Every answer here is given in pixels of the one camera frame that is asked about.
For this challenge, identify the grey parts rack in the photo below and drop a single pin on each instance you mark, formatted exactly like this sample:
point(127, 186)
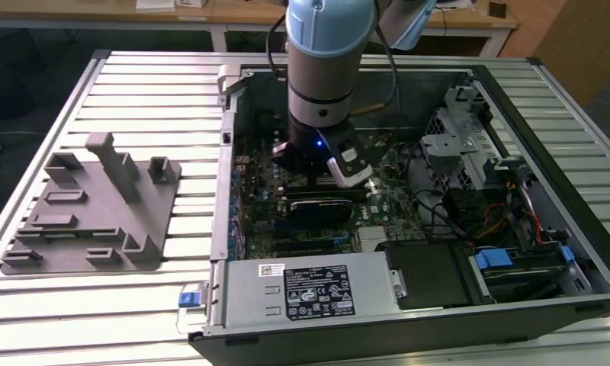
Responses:
point(107, 213)

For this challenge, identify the grey case latch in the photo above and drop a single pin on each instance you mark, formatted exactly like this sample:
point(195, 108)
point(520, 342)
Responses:
point(228, 74)

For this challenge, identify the wooden desk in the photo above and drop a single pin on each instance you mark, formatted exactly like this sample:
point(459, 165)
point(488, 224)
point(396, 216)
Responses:
point(82, 15)

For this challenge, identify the black expansion slot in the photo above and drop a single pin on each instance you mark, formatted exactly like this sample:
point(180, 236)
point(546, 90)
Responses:
point(306, 248)

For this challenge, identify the silver chipset heatsink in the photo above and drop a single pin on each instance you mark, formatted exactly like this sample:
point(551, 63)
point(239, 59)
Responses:
point(374, 239)

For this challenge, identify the green motherboard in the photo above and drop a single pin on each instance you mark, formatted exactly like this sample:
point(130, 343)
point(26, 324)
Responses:
point(387, 198)

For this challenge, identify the silver power supply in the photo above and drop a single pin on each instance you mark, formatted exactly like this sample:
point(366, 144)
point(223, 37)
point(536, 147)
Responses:
point(250, 289)

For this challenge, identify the small black box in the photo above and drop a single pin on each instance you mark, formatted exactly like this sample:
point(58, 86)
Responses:
point(498, 9)

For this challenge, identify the black PC case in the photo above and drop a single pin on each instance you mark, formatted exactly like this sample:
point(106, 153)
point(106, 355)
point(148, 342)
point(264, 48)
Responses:
point(387, 343)

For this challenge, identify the black plastic shroud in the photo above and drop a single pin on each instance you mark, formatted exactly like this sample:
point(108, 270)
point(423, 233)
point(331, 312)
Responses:
point(427, 274)

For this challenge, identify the black RAM slot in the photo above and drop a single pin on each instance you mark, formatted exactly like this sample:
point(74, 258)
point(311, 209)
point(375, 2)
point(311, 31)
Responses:
point(326, 190)
point(326, 198)
point(326, 194)
point(295, 186)

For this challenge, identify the white paper box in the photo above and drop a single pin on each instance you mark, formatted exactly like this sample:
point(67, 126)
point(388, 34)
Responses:
point(155, 4)
point(191, 2)

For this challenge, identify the blue release latch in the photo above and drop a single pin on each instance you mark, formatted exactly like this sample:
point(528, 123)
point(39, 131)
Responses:
point(190, 299)

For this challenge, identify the wooden cabinet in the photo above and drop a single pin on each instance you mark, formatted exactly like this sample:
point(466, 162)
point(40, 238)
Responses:
point(575, 38)

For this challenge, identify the silver metal drive cage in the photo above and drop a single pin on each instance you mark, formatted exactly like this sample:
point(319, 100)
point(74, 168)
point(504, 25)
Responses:
point(448, 146)

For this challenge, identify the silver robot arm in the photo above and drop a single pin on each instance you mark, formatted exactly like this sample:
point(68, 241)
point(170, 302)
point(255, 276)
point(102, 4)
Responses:
point(326, 76)

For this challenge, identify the hard disk in blue carrier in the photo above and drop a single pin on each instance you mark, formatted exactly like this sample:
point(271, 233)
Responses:
point(492, 260)

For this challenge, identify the black graphics card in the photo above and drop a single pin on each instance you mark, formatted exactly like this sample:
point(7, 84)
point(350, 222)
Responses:
point(320, 215)

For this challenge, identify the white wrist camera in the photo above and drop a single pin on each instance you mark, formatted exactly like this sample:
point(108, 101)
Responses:
point(351, 164)

